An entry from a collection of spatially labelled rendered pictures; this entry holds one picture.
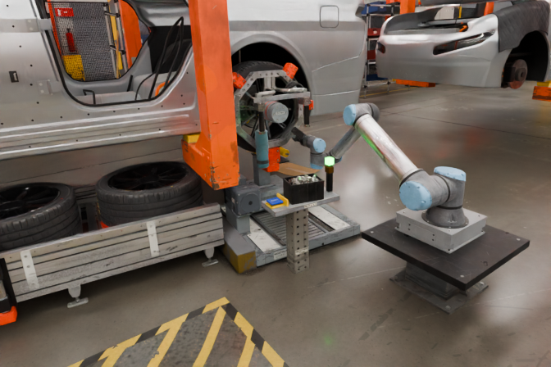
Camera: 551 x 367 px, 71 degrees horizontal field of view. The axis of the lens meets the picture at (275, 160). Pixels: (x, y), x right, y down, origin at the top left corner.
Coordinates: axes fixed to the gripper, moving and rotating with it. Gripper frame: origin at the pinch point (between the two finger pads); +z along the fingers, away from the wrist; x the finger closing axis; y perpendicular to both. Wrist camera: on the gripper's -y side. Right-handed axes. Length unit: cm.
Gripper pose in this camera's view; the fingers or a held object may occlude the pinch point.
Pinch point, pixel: (292, 133)
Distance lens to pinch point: 293.9
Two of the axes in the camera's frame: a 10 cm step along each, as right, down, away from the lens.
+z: -4.6, -2.6, 8.5
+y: 6.5, 5.5, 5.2
